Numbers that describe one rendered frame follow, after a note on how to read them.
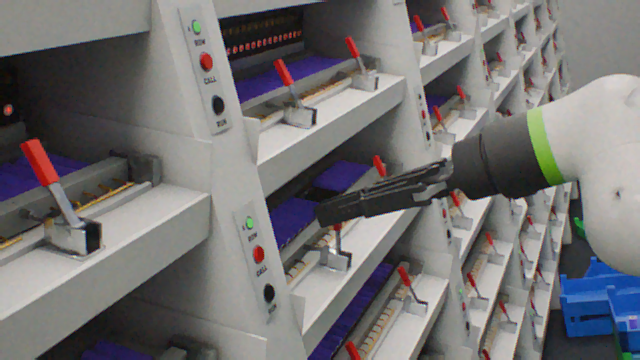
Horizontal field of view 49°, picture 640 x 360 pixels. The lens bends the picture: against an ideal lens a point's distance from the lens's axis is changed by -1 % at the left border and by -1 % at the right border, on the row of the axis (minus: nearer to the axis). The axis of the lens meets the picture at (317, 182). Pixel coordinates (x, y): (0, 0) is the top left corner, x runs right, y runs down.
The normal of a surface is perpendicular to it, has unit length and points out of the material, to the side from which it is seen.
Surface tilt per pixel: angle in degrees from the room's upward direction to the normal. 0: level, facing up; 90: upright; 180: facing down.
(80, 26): 110
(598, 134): 47
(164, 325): 90
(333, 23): 90
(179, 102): 90
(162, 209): 20
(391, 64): 90
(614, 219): 66
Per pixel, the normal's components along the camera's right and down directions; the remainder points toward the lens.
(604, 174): -0.78, -0.50
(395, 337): 0.09, -0.94
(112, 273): 0.92, 0.21
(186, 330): -0.37, 0.29
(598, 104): -0.66, -0.43
